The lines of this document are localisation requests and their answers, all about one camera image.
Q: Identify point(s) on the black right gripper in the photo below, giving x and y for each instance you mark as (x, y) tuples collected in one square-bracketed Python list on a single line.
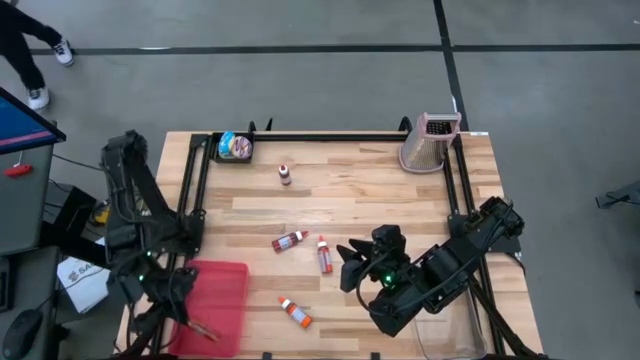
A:
[(390, 270)]

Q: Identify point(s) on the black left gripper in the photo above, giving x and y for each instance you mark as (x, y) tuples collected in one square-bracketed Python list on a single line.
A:
[(167, 292)]

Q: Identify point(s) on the orange-banded red squeeze bottle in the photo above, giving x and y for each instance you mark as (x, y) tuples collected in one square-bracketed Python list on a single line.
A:
[(298, 315)]

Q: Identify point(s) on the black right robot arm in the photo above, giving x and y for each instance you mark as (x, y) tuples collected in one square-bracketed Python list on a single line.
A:
[(450, 270)]

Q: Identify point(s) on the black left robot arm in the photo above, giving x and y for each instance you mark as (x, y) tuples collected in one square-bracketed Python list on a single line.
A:
[(125, 200)]

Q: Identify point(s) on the red translucent plastic bin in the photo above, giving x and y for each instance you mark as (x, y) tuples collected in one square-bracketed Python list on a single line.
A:
[(225, 290)]

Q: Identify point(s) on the white paper bag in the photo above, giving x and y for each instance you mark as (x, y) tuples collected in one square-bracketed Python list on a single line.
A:
[(85, 285)]

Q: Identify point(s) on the clear plastic bin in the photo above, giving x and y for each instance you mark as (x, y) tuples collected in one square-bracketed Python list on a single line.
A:
[(450, 345)]

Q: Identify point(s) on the yellow tool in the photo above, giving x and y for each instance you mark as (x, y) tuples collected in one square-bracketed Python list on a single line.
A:
[(102, 216)]

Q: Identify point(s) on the black mesh basket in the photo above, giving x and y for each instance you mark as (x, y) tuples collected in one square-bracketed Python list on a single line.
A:
[(215, 159)]

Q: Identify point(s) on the black computer mouse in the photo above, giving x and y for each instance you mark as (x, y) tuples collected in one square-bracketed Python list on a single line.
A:
[(20, 335)]

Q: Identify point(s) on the white table label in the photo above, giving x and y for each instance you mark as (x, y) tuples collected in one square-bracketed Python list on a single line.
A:
[(477, 134)]

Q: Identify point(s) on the grey cabinet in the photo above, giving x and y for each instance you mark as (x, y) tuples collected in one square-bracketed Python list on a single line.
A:
[(25, 210)]

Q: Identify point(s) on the blue-screen monitor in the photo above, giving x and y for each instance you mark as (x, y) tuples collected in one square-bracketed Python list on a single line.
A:
[(20, 125)]

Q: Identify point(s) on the grey floor object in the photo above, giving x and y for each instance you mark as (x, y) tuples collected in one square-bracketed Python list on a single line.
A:
[(622, 196)]

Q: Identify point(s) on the person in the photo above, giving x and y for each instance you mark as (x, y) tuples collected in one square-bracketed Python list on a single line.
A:
[(20, 55)]

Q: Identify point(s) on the black aluminium table frame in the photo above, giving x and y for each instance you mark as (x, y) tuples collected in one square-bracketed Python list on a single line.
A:
[(325, 136)]

